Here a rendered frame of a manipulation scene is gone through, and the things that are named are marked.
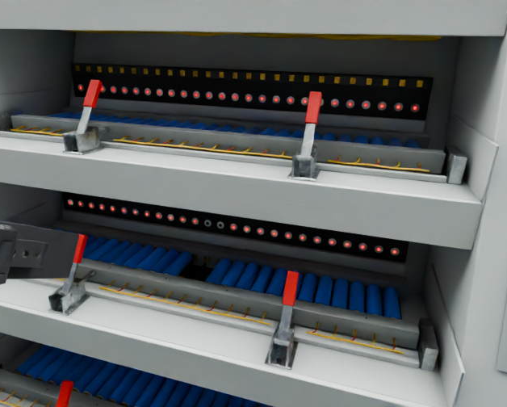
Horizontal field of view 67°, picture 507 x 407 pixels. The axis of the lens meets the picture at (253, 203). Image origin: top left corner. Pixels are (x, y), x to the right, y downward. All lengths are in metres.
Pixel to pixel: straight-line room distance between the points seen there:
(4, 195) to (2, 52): 0.20
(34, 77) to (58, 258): 0.47
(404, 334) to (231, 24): 0.37
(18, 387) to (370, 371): 0.49
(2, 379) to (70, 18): 0.50
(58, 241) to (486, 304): 0.34
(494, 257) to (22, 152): 0.51
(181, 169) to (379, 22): 0.24
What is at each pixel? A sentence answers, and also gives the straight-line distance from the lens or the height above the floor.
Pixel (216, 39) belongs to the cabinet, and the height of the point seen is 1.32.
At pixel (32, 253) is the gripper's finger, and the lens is 0.24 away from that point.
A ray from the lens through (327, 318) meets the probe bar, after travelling 0.45.
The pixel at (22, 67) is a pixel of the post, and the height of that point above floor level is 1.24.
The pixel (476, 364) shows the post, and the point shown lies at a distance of 0.41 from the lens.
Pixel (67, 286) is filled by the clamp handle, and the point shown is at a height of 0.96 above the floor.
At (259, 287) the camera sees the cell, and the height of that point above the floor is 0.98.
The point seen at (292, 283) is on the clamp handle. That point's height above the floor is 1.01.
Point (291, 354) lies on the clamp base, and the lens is 0.42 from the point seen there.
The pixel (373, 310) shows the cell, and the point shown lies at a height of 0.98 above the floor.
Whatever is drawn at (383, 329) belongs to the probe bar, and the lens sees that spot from 0.45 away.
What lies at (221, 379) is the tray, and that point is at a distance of 0.44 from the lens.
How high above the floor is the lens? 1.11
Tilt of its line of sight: 3 degrees down
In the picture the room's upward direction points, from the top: 7 degrees clockwise
